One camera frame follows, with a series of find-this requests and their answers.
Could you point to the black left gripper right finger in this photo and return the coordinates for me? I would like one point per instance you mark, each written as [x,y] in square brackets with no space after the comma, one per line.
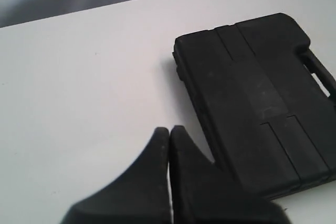
[201,193]

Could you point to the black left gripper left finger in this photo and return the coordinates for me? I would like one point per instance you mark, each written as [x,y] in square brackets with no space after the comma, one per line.
[139,195]

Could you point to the black plastic tool case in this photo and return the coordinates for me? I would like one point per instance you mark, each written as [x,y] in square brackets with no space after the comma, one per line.
[265,102]

